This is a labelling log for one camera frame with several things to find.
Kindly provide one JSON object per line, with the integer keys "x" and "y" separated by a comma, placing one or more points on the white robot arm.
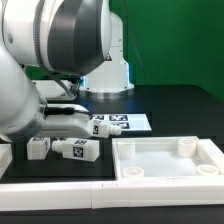
{"x": 74, "y": 37}

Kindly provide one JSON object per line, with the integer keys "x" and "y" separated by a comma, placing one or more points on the white obstacle bar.
{"x": 94, "y": 195}
{"x": 5, "y": 157}

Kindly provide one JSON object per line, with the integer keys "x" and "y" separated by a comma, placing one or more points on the white marker base sheet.
{"x": 128, "y": 122}

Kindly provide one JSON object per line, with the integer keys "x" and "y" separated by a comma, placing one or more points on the white front obstacle bar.
{"x": 94, "y": 195}

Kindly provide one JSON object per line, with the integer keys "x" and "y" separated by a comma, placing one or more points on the white left obstacle bar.
{"x": 5, "y": 157}

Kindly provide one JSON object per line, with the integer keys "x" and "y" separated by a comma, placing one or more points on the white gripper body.
{"x": 67, "y": 121}

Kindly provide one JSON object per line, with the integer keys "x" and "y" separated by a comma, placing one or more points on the white square tabletop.
{"x": 164, "y": 157}

